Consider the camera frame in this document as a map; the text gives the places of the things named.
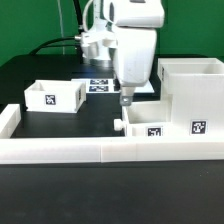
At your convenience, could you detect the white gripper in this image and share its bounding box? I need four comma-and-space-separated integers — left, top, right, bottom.
114, 28, 157, 106

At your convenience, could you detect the white front drawer tray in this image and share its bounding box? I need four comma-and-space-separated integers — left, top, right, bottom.
114, 101, 171, 137

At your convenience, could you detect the white drawer tray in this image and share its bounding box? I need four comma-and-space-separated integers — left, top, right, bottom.
114, 101, 171, 137
24, 80, 86, 113

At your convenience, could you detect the white drawer cabinet box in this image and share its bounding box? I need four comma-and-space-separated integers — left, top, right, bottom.
157, 58, 224, 138

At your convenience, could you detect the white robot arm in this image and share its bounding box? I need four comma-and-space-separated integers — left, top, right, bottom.
81, 0, 165, 106

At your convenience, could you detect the white rear drawer tray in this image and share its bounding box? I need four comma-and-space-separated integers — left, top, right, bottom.
24, 80, 86, 113

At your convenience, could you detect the white marker tag sheet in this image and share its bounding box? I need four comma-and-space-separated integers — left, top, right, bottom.
72, 78, 154, 94

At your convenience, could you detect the white U-shaped fence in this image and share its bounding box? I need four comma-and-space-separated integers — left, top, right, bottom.
0, 104, 224, 164

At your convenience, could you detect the black cable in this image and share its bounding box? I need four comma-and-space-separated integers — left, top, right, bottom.
29, 0, 88, 56

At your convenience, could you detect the thin grey cable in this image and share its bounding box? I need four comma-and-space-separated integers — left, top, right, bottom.
57, 0, 66, 56

